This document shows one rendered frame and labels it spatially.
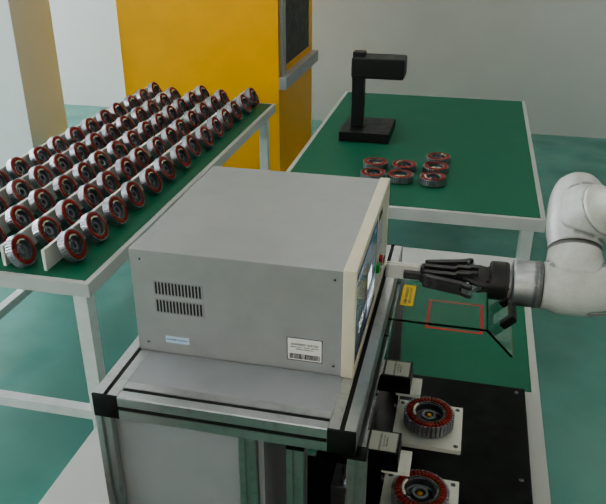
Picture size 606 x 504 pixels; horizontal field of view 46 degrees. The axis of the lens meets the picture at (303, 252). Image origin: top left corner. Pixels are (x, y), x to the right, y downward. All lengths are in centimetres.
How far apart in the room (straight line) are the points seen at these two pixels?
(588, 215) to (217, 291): 70
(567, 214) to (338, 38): 527
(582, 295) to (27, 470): 209
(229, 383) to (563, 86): 562
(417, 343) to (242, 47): 318
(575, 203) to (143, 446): 90
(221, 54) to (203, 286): 376
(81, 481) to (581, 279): 108
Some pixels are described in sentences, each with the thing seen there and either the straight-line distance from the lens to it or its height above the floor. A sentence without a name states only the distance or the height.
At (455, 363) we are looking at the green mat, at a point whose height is 75.
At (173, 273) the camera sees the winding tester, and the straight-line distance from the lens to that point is 123.
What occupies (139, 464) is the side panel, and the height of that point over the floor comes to 96.
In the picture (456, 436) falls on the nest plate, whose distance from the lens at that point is 167.
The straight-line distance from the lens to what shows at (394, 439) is 143.
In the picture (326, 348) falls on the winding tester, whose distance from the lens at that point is 122.
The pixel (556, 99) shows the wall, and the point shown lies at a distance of 662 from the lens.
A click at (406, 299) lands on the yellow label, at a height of 107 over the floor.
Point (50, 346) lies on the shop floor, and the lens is 353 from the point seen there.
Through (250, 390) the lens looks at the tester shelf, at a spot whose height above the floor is 111.
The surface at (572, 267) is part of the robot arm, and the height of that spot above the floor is 123.
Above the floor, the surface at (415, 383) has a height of 88.
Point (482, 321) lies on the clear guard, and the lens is 153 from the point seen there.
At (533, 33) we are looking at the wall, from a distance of 649.
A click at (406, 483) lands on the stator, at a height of 81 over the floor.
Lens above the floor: 184
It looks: 26 degrees down
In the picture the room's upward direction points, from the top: straight up
